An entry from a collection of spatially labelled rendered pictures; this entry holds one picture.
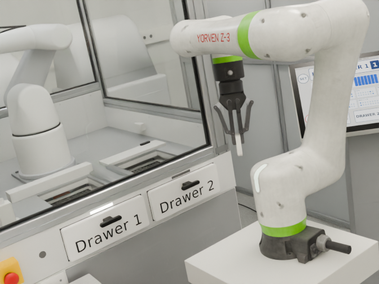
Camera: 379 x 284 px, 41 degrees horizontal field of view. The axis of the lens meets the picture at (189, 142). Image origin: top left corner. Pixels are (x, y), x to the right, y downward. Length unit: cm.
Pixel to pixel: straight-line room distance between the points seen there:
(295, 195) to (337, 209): 194
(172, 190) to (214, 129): 28
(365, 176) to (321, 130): 76
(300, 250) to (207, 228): 62
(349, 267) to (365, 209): 81
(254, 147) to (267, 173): 230
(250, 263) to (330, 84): 51
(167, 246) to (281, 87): 168
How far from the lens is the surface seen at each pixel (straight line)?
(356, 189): 209
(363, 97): 195
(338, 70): 127
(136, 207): 167
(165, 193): 172
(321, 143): 136
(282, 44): 111
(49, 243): 159
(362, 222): 216
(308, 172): 134
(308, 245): 133
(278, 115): 328
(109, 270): 172
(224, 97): 157
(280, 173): 128
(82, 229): 160
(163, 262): 182
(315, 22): 113
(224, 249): 146
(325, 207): 330
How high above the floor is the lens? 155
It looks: 17 degrees down
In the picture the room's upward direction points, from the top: 10 degrees counter-clockwise
